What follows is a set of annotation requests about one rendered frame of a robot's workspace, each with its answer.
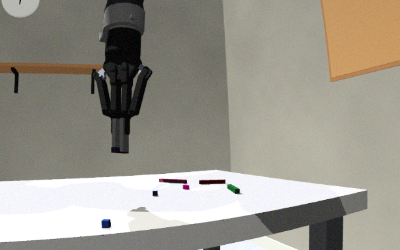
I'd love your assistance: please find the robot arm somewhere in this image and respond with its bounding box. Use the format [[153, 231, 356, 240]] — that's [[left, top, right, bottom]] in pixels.
[[99, 0, 145, 42]]

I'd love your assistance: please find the pink rod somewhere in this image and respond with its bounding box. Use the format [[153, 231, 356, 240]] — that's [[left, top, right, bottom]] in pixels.
[[159, 178, 187, 184]]

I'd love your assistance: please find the green rod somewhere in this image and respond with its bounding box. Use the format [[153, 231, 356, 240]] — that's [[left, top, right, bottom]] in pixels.
[[227, 184, 240, 194]]

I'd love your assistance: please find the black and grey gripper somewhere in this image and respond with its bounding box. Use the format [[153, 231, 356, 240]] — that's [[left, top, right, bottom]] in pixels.
[[93, 27, 152, 152]]

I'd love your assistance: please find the purple rod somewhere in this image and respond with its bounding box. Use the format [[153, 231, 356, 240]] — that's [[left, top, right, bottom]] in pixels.
[[111, 147, 129, 154]]

